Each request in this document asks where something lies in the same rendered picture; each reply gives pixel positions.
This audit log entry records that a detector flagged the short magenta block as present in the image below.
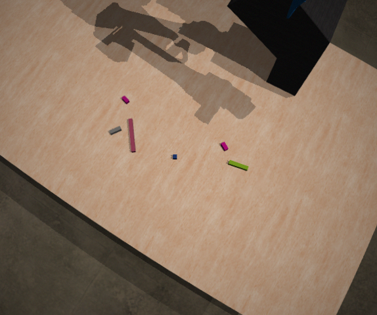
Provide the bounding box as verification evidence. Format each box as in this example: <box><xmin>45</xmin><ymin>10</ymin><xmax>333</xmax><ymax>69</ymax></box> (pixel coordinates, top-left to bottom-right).
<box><xmin>122</xmin><ymin>95</ymin><xmax>129</xmax><ymax>104</ymax></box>
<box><xmin>221</xmin><ymin>142</ymin><xmax>229</xmax><ymax>151</ymax></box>

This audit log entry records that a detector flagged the dark pink rectangular rod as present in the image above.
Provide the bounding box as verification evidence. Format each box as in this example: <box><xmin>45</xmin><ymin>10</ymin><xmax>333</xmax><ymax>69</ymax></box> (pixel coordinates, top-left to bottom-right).
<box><xmin>129</xmin><ymin>118</ymin><xmax>136</xmax><ymax>153</ymax></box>

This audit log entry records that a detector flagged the grey rod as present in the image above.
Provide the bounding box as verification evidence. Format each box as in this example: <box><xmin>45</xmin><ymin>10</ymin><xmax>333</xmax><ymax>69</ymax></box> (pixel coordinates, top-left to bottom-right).
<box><xmin>109</xmin><ymin>126</ymin><xmax>122</xmax><ymax>135</ymax></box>

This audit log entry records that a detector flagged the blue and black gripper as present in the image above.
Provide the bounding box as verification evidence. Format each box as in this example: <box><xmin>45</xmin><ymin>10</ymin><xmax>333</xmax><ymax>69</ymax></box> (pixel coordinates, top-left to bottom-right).
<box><xmin>286</xmin><ymin>0</ymin><xmax>306</xmax><ymax>18</ymax></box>

